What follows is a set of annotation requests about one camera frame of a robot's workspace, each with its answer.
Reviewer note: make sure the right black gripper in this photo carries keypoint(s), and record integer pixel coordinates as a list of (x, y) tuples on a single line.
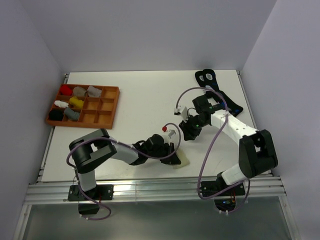
[(188, 132)]

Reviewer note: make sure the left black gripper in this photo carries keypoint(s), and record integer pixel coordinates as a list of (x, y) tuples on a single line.
[(173, 160)]

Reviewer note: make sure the cream ankle sock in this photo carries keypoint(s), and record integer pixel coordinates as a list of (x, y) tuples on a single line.
[(184, 161)]

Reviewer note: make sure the mauve sock with red stripe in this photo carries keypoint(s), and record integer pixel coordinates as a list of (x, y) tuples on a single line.
[(94, 92)]

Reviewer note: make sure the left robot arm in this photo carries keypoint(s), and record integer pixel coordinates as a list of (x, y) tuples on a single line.
[(93, 149)]

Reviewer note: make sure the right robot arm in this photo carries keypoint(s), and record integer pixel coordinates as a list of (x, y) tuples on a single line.
[(256, 151)]

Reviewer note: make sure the black patterned sock front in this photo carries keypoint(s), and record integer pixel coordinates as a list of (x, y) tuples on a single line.
[(210, 82)]

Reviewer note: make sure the black patterned sock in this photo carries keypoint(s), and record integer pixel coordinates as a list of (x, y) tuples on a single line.
[(200, 79), (210, 82)]

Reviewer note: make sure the black patterned sock back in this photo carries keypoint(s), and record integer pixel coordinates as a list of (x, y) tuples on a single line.
[(200, 79)]

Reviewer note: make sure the orange compartment tray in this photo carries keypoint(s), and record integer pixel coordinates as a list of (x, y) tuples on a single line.
[(96, 112)]

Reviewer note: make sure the grey rolled sock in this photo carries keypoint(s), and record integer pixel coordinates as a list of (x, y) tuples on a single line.
[(71, 114)]

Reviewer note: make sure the yellow rolled sock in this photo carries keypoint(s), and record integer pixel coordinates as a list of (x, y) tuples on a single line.
[(76, 102)]

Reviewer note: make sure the taupe rolled sock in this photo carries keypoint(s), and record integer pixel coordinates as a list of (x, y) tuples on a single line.
[(79, 92)]

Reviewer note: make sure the white rolled sock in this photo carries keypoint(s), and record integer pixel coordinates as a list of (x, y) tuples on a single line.
[(61, 104)]

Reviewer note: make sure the black rolled sock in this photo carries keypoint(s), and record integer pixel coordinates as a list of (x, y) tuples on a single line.
[(56, 115)]

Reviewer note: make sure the red rolled sock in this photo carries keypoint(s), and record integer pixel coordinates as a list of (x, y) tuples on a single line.
[(65, 90)]

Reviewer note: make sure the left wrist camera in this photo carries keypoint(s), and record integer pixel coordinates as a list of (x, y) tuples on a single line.
[(169, 135)]

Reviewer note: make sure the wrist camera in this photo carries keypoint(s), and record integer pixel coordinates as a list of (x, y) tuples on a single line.
[(182, 111), (169, 135)]

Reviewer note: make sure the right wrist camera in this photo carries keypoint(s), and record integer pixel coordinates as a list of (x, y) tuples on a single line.
[(182, 111)]

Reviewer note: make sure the aluminium front rail frame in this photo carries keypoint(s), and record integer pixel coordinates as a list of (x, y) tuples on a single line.
[(150, 190)]

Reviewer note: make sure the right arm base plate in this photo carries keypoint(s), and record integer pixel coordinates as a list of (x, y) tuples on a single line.
[(221, 189)]

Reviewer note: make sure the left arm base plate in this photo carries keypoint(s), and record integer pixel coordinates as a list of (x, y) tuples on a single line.
[(102, 192)]

